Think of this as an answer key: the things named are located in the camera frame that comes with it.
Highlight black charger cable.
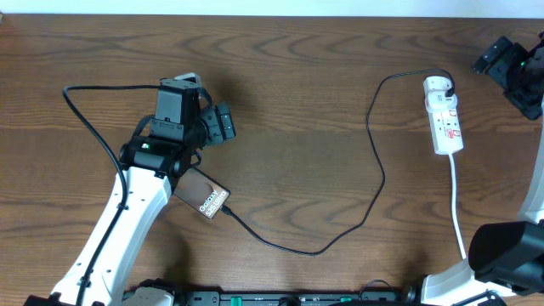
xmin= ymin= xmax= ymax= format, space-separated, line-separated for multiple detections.
xmin=219 ymin=67 xmax=457 ymax=258

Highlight white power strip cord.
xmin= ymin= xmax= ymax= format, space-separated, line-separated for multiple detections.
xmin=448 ymin=153 xmax=468 ymax=260

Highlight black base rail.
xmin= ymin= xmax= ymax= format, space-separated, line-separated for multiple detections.
xmin=122 ymin=290 xmax=422 ymax=306

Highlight white power strip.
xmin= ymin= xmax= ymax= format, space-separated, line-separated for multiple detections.
xmin=424 ymin=91 xmax=463 ymax=156

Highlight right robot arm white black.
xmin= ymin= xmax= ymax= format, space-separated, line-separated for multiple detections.
xmin=401 ymin=36 xmax=543 ymax=305

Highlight white charger plug adapter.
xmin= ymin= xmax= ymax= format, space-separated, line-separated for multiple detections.
xmin=423 ymin=76 xmax=452 ymax=96

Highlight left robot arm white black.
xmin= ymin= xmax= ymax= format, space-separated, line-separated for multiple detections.
xmin=25 ymin=73 xmax=235 ymax=306

